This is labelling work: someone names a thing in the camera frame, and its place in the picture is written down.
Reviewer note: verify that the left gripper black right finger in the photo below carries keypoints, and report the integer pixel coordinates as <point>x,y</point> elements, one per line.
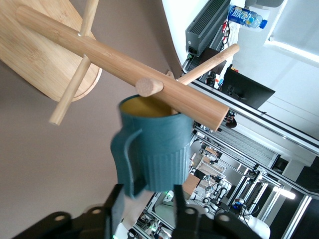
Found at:
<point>179,199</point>

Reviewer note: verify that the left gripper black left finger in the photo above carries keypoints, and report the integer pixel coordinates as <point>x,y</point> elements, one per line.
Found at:
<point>117,206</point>

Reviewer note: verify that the teal cup yellow inside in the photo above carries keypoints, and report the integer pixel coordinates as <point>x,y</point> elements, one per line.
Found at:
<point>159,139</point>

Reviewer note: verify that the wooden cup rack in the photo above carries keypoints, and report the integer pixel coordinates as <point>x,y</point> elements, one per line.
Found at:
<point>112,57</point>

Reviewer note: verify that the cardboard box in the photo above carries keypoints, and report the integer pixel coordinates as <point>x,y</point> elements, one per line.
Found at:
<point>192,184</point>

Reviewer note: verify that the brown table cover sheet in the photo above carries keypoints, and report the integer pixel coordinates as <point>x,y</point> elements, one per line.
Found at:
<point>49,161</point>

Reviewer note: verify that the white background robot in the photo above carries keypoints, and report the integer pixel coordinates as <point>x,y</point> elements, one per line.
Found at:
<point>259,227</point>

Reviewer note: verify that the black monitor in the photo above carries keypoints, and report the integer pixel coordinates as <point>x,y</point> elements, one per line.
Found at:
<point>246,89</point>

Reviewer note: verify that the grey finned metal unit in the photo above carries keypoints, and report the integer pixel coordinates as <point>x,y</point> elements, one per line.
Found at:
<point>204,27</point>

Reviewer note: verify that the blue label water bottle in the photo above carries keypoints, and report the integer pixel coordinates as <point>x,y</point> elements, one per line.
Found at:
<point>244,16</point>

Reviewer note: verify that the aluminium frame shelving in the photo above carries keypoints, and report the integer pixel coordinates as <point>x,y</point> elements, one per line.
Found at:
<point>249,159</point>

